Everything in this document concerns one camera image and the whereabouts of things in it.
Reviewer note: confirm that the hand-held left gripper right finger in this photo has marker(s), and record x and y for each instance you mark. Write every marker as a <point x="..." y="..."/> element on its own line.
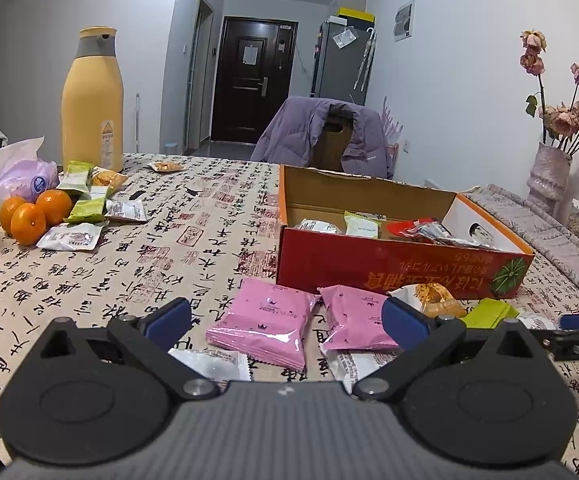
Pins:
<point x="404" y="322"/>

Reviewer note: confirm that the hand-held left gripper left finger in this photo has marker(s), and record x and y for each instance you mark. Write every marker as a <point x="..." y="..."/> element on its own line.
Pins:
<point x="169" y="317"/>

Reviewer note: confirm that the red cardboard box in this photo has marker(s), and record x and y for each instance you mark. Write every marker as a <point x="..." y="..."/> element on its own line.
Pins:
<point x="394" y="265"/>

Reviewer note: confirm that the red silver snack packet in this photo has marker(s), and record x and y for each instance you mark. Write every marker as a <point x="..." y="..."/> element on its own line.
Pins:
<point x="419" y="230"/>

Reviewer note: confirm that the pink snack packet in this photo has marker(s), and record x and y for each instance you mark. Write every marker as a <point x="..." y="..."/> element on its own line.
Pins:
<point x="354" y="320"/>
<point x="264" y="325"/>

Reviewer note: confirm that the quilted blanket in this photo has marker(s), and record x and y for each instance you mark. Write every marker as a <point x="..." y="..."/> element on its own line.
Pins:
<point x="564" y="250"/>

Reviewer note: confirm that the lime green snack packet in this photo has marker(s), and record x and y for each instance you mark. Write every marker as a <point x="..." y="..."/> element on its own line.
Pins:
<point x="489" y="312"/>

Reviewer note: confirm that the white green snack packet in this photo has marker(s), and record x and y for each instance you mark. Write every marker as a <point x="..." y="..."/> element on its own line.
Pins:
<point x="364" y="225"/>

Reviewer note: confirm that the small white snack packet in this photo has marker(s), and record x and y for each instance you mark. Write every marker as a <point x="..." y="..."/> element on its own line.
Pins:
<point x="127" y="211"/>
<point x="72" y="236"/>

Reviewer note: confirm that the small green snack packet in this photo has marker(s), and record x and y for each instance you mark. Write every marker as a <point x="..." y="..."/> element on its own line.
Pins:
<point x="75" y="177"/>
<point x="99" y="193"/>
<point x="85" y="211"/>

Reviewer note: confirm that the pink textured vase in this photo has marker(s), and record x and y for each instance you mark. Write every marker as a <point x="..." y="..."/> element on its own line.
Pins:
<point x="549" y="180"/>

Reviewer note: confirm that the small orange snack packet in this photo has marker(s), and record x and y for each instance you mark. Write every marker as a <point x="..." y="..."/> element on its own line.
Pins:
<point x="165" y="166"/>

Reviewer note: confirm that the orange crisp packet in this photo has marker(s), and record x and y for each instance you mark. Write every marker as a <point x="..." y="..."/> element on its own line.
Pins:
<point x="108" y="179"/>

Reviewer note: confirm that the orange fruit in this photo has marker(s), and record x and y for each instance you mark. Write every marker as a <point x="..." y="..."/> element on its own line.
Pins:
<point x="10" y="212"/>
<point x="28" y="225"/>
<point x="55" y="205"/>

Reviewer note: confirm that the pale blue bin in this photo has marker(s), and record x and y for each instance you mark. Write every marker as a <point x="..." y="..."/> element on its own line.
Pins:
<point x="170" y="148"/>

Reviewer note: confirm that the wooden chair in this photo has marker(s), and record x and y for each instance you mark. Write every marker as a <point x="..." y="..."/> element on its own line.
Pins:
<point x="333" y="145"/>

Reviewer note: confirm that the white drying rack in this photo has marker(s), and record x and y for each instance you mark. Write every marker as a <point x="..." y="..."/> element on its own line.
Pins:
<point x="393" y="130"/>

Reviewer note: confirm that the dried rose bouquet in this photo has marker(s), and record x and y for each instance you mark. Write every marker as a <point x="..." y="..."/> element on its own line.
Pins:
<point x="569" y="120"/>

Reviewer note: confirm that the purple tissue pack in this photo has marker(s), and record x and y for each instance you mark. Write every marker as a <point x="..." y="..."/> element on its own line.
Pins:
<point x="19" y="180"/>

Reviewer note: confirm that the purple jacket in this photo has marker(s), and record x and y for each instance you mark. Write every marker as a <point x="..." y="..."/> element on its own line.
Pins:
<point x="289" y="135"/>

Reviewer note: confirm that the yellow thermos bottle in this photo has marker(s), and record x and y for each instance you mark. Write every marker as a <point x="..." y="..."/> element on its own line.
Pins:
<point x="92" y="105"/>

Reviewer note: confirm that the dark entrance door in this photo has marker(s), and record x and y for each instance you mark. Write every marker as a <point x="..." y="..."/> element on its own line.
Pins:
<point x="252" y="95"/>

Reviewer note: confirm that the grey fridge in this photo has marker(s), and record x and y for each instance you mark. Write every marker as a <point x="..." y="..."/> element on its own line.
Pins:
<point x="337" y="70"/>

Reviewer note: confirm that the hanging umbrella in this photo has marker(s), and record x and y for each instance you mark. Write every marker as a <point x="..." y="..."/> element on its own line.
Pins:
<point x="365" y="60"/>

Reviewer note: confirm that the clear plastic bag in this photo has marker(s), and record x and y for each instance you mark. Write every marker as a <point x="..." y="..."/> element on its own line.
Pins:
<point x="344" y="38"/>

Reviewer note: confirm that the yellow box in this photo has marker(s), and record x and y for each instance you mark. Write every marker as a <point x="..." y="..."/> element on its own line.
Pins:
<point x="357" y="16"/>

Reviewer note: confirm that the wall poster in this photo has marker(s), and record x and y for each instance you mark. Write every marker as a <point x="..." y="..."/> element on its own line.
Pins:
<point x="404" y="20"/>

